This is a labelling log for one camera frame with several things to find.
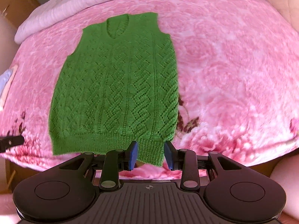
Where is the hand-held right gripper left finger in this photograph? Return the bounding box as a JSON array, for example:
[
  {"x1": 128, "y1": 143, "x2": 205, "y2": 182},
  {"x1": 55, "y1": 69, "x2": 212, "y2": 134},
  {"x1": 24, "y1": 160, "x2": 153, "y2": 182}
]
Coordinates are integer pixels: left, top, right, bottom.
[{"x1": 59, "y1": 141, "x2": 139, "y2": 190}]

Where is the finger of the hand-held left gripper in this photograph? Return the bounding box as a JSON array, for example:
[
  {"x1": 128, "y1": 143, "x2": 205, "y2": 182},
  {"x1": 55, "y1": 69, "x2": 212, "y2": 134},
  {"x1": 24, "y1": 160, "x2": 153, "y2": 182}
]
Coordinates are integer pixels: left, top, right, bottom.
[{"x1": 0, "y1": 135, "x2": 25, "y2": 153}]

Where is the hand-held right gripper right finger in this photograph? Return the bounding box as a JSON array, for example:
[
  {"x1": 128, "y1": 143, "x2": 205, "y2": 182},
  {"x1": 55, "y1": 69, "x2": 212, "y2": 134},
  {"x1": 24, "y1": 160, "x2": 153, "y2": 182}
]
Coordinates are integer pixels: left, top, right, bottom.
[{"x1": 164, "y1": 141, "x2": 242, "y2": 190}]

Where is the green knitted vest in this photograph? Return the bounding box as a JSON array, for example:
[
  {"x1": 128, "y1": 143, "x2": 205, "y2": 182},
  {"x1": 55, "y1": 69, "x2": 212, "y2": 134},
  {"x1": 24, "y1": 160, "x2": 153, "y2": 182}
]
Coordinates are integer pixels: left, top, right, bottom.
[{"x1": 49, "y1": 12, "x2": 180, "y2": 168}]

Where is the pale blue cloth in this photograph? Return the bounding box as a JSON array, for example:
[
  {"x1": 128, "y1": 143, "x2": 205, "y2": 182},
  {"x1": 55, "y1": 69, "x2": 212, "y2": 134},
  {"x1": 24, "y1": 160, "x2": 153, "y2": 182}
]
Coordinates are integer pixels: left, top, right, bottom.
[{"x1": 0, "y1": 69, "x2": 18, "y2": 109}]

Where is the pink floral blanket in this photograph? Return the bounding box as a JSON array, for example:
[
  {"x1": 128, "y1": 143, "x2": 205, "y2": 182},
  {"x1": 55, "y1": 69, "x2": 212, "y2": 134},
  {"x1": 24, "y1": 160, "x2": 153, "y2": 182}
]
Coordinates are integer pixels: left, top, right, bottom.
[{"x1": 0, "y1": 0, "x2": 299, "y2": 179}]

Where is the brown wooden cabinet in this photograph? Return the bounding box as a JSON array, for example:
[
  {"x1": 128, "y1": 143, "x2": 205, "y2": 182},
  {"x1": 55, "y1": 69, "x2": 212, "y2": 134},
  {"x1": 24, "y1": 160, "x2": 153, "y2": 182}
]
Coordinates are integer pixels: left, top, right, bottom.
[{"x1": 0, "y1": 0, "x2": 40, "y2": 28}]

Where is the purple striped quilt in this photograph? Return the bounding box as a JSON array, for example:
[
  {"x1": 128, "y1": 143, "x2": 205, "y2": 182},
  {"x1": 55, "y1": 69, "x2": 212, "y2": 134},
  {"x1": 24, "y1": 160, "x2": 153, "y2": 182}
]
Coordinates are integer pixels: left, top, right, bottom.
[{"x1": 14, "y1": 0, "x2": 271, "y2": 43}]

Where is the white quilted headboard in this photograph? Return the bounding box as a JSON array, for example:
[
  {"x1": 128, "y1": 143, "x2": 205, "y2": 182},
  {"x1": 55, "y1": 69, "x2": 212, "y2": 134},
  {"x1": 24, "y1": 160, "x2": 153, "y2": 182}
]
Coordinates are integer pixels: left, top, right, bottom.
[{"x1": 264, "y1": 0, "x2": 299, "y2": 35}]

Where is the wooden bed frame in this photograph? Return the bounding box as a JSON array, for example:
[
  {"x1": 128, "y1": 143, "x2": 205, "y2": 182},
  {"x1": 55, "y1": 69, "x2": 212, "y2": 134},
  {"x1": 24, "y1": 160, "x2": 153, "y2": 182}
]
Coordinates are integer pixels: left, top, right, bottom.
[{"x1": 5, "y1": 161, "x2": 17, "y2": 188}]

